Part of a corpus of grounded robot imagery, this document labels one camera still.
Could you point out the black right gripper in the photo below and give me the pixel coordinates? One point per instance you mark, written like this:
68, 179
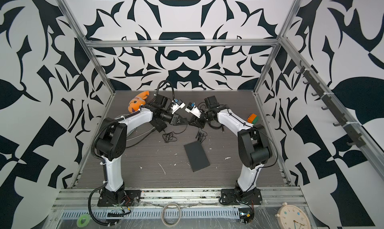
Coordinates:
198, 122

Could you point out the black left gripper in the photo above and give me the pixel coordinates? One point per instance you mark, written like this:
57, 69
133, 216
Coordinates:
176, 119

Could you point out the black network switch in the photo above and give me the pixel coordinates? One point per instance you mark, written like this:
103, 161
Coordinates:
158, 124

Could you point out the black power adapter with cable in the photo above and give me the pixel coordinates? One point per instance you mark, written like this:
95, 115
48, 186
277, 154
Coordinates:
172, 136

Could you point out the black rectangular box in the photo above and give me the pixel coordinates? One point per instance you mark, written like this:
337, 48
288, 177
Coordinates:
196, 155

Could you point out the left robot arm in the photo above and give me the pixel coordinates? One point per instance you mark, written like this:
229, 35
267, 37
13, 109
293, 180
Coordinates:
110, 142

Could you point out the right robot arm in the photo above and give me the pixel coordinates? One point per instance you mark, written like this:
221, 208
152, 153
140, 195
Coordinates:
253, 142

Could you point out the orange plush toy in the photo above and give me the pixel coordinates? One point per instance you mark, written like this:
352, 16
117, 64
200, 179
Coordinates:
137, 101

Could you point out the orange and green toy brick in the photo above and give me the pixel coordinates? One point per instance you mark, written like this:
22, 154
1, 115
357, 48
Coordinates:
253, 119

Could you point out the green tape roll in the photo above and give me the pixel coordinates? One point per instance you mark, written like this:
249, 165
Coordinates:
83, 220

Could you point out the white analog clock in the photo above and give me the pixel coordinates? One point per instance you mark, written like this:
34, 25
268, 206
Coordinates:
292, 217

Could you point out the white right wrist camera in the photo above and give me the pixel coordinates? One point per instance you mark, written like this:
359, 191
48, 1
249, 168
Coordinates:
193, 109

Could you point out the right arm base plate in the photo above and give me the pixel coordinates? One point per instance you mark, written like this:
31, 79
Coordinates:
237, 197

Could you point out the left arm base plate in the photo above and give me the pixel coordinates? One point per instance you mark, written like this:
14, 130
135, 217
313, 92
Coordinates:
124, 198

